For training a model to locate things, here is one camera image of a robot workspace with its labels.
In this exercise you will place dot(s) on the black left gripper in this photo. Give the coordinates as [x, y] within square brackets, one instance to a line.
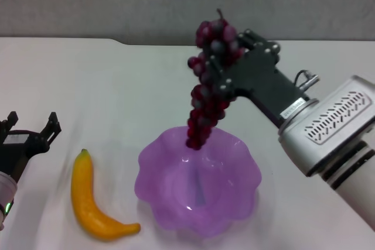
[17, 147]

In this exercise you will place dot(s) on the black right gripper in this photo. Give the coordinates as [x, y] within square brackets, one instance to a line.
[260, 77]

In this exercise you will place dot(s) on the dark red grape bunch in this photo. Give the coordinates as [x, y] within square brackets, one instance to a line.
[205, 109]

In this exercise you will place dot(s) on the yellow banana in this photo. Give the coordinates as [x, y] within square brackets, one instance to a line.
[85, 197]

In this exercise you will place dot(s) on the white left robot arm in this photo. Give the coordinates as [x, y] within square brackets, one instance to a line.
[6, 194]

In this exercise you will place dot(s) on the purple scalloped plastic bowl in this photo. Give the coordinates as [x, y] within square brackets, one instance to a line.
[199, 185]

